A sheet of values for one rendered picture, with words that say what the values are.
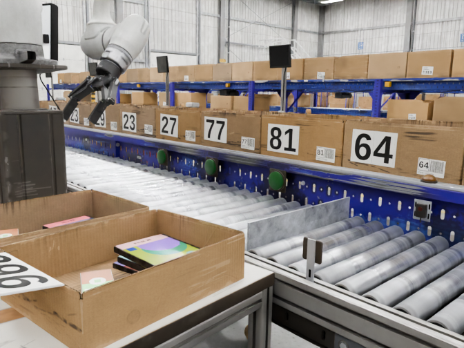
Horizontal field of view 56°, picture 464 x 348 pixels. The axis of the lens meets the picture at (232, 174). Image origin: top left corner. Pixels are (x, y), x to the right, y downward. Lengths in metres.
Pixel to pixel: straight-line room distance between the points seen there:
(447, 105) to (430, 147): 4.59
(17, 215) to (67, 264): 0.32
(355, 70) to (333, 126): 5.34
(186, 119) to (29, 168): 1.01
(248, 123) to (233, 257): 1.03
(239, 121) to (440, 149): 0.85
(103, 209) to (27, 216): 0.20
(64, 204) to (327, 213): 0.77
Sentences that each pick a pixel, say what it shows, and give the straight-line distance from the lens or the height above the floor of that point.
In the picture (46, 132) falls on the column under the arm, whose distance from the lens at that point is 1.37.
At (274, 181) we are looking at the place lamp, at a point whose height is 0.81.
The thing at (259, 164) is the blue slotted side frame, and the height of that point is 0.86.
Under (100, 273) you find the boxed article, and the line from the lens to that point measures 0.86.
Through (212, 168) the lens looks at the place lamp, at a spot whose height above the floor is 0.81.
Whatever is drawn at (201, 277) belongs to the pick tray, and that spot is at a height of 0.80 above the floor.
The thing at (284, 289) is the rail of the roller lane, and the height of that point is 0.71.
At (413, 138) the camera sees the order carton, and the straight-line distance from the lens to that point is 1.43.
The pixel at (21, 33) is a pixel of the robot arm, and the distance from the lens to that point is 1.37.
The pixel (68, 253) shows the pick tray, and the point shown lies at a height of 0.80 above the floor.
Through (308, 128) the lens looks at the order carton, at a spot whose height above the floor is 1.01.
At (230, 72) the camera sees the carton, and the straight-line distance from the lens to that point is 8.70.
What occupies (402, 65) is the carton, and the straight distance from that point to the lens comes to 6.54.
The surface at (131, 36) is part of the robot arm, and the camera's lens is 1.52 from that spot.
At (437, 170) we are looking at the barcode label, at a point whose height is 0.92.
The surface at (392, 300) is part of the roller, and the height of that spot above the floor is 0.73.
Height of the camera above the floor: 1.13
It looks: 10 degrees down
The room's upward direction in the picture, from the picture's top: 1 degrees clockwise
